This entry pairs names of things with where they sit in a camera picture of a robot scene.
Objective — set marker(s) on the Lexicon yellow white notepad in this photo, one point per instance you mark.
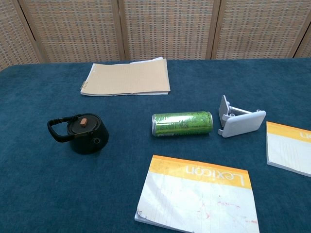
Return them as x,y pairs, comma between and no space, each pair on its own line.
194,199

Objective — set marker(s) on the grey folding phone stand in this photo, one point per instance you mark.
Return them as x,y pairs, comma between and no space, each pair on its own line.
239,123

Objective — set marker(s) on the woven wooden folding screen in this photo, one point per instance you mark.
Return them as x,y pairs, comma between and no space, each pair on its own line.
167,29

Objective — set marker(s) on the small black teapot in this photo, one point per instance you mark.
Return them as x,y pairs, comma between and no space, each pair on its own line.
86,138

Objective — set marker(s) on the green beverage can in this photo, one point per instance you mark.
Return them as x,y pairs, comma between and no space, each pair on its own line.
182,123

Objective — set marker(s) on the blue velvet tablecloth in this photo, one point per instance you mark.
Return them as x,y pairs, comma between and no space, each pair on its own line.
48,194

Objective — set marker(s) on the brown spiral notebook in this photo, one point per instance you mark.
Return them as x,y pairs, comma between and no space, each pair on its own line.
128,78

